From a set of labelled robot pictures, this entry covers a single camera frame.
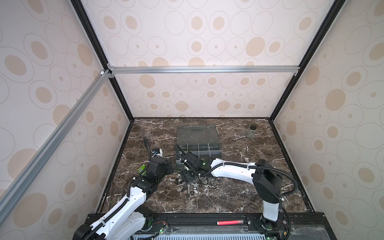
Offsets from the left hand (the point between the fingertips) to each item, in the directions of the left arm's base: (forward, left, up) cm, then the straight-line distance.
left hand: (173, 159), depth 82 cm
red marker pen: (-29, -25, -11) cm, 40 cm away
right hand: (-6, -7, -7) cm, 12 cm away
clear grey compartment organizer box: (+22, -17, -14) cm, 31 cm away
